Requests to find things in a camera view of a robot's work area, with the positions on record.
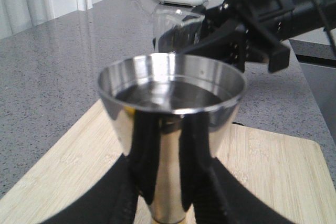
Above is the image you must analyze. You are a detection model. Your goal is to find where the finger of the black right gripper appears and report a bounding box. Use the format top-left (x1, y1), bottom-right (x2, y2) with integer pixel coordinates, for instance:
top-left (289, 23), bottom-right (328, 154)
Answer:
top-left (181, 3), bottom-right (236, 29)
top-left (181, 19), bottom-right (248, 72)

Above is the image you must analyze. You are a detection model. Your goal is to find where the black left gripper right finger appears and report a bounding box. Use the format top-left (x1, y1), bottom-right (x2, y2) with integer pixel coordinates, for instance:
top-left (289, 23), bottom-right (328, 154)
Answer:
top-left (179, 119), bottom-right (292, 224)

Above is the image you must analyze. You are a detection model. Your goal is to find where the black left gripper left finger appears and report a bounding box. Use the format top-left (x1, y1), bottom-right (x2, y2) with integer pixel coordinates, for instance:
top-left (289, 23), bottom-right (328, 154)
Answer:
top-left (44, 113), bottom-right (160, 223)

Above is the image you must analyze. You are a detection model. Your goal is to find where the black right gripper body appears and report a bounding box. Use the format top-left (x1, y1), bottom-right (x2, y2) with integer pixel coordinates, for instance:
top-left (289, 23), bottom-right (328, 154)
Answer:
top-left (223, 0), bottom-right (335, 72)

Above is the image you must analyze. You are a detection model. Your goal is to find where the glass beaker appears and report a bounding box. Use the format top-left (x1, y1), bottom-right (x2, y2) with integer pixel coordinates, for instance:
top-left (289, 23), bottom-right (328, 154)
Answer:
top-left (153, 5), bottom-right (205, 53)

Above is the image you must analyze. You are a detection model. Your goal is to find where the steel double jigger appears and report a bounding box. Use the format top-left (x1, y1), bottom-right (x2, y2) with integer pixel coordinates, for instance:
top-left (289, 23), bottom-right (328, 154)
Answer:
top-left (98, 53), bottom-right (247, 223)

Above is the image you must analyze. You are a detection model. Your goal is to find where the wooden cutting board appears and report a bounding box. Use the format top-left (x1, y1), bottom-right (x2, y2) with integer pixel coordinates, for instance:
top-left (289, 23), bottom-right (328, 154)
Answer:
top-left (1, 101), bottom-right (335, 223)

